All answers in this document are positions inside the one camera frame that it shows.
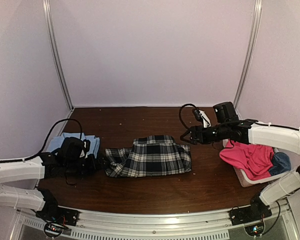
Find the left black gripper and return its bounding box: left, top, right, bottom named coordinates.
left=65, top=152, right=111, bottom=179

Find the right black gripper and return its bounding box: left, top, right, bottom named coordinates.
left=180, top=123, right=230, bottom=146

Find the black white plaid shirt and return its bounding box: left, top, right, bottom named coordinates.
left=105, top=135, right=192, bottom=178

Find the pink shirt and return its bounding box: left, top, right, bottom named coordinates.
left=219, top=140, right=274, bottom=181

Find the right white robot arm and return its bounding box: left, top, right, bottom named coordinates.
left=180, top=101, right=300, bottom=221

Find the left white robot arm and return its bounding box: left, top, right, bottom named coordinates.
left=0, top=133, right=106, bottom=222

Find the white plastic laundry basket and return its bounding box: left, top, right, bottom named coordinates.
left=225, top=140, right=288, bottom=188

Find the folded light blue shirt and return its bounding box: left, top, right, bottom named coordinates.
left=46, top=132, right=100, bottom=158

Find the left round circuit board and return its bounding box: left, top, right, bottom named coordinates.
left=43, top=222, right=64, bottom=238

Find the round circuit board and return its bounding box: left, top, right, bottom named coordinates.
left=244, top=222, right=265, bottom=237
left=43, top=222, right=64, bottom=238

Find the blue denim garment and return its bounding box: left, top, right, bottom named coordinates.
left=268, top=151, right=292, bottom=176

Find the right round circuit board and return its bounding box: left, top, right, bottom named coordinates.
left=244, top=222, right=265, bottom=237

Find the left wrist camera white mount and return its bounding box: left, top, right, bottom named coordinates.
left=80, top=139, right=91, bottom=159

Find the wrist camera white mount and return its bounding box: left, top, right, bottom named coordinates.
left=192, top=108, right=211, bottom=128
left=80, top=139, right=91, bottom=159

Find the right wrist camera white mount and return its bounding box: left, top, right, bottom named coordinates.
left=192, top=108, right=211, bottom=128

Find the right black cable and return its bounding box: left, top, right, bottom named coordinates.
left=178, top=103, right=198, bottom=131

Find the black cable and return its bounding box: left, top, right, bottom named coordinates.
left=0, top=118, right=84, bottom=166
left=178, top=103, right=198, bottom=131

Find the left black cable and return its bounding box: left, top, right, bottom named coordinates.
left=0, top=118, right=84, bottom=166

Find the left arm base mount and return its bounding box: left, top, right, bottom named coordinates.
left=35, top=206, right=79, bottom=227

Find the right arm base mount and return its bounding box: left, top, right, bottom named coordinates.
left=228, top=205, right=272, bottom=226

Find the front aluminium rail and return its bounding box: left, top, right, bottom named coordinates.
left=14, top=194, right=300, bottom=240

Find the right aluminium frame post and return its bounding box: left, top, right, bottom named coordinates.
left=233, top=0, right=263, bottom=109

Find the aluminium frame post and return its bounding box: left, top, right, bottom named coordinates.
left=233, top=0, right=263, bottom=109
left=42, top=0, right=74, bottom=111

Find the left aluminium frame post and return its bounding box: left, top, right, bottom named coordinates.
left=42, top=0, right=74, bottom=111

